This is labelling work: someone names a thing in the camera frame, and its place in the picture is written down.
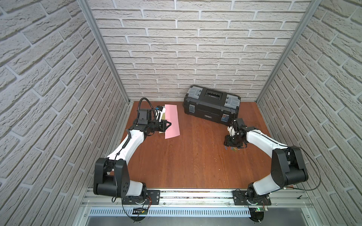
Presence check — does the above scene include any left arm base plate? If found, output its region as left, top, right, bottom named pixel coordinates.
left=122, top=189, right=161, bottom=206

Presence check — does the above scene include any pink paper sheet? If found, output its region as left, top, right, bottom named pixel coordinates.
left=165, top=105, right=181, bottom=139

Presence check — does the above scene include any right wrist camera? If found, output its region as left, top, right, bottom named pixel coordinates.
left=227, top=126, right=235, bottom=137

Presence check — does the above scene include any black plastic toolbox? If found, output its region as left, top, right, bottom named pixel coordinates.
left=183, top=85, right=241, bottom=126

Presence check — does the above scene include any yellow paper sheet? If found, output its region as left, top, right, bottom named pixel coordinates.
left=159, top=107, right=166, bottom=122

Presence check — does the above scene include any paperclip on table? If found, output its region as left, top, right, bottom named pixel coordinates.
left=230, top=147, right=240, bottom=152

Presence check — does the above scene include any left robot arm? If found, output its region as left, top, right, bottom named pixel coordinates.
left=93, top=106, right=172, bottom=201

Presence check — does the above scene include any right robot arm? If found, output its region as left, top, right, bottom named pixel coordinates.
left=224, top=119, right=308, bottom=198

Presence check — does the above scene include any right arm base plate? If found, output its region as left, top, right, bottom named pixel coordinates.
left=232, top=189, right=272, bottom=206

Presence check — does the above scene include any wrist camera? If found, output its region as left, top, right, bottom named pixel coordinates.
left=227, top=126, right=235, bottom=137
left=155, top=105, right=166, bottom=121

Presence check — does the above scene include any aluminium front rail frame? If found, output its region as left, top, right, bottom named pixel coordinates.
left=78, top=188, right=315, bottom=221

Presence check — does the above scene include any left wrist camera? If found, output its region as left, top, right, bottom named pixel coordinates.
left=155, top=105, right=166, bottom=121

